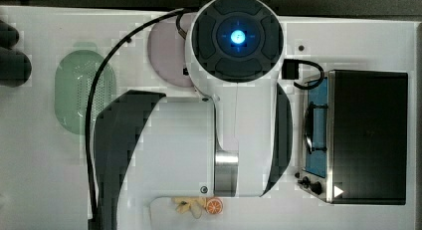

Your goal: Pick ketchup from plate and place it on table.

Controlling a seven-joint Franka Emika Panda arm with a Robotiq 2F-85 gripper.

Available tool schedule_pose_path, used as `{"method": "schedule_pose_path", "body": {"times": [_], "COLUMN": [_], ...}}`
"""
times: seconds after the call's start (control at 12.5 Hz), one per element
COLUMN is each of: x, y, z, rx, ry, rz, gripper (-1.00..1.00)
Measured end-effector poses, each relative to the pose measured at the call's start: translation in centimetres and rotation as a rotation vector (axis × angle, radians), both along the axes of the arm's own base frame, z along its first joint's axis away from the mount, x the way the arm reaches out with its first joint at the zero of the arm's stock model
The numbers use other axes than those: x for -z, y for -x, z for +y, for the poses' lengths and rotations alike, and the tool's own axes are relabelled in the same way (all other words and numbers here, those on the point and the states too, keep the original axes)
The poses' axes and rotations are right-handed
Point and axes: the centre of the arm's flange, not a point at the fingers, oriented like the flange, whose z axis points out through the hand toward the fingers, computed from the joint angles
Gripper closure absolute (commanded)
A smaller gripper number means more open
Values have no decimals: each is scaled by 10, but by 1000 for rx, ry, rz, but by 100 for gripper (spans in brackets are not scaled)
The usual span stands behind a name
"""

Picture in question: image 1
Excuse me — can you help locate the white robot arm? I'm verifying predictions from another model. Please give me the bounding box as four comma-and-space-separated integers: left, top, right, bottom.
94, 0, 292, 204

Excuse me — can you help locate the pink round plate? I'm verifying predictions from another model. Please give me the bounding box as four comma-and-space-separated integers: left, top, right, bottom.
147, 17, 193, 88

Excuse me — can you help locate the orange slice toy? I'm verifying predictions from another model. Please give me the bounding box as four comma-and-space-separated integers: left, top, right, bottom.
205, 197, 223, 215

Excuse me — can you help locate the beige garlic toy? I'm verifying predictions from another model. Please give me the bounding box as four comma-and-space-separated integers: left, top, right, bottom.
172, 197, 206, 219

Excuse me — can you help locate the green perforated strainer bowl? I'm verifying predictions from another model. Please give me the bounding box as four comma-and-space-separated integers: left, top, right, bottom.
55, 42, 116, 134

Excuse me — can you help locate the black toaster oven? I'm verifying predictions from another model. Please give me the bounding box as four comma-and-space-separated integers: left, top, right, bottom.
296, 70, 408, 205

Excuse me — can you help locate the black cylinders pair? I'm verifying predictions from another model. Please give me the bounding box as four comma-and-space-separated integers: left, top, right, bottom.
0, 21, 32, 88

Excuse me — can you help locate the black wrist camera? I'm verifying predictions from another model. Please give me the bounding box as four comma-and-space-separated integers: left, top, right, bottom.
282, 59, 299, 80

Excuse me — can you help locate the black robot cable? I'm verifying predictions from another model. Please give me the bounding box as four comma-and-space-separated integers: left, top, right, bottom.
85, 8, 185, 221

